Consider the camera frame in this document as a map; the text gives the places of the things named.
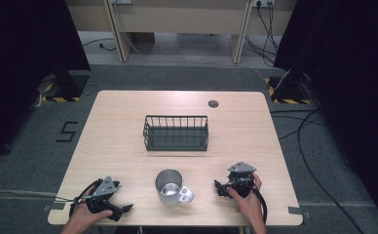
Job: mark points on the beige wooden desk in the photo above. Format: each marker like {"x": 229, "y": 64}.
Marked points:
{"x": 180, "y": 19}

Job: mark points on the black curtain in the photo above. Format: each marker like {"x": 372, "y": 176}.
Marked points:
{"x": 18, "y": 65}
{"x": 349, "y": 81}

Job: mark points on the stand base with hazard tape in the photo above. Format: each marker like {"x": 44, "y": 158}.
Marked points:
{"x": 287, "y": 94}
{"x": 67, "y": 89}

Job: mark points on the white wall socket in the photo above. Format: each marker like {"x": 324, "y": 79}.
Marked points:
{"x": 263, "y": 3}
{"x": 121, "y": 1}

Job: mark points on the person's left hand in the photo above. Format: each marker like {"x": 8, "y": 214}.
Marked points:
{"x": 85, "y": 215}

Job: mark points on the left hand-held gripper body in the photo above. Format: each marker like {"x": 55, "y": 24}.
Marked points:
{"x": 105, "y": 188}

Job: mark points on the person's right hand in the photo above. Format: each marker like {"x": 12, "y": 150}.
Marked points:
{"x": 249, "y": 203}

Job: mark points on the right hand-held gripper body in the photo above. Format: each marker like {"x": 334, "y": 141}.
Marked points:
{"x": 241, "y": 177}

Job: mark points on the grey floor tape piece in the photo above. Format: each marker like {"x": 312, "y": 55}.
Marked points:
{"x": 54, "y": 206}
{"x": 298, "y": 211}

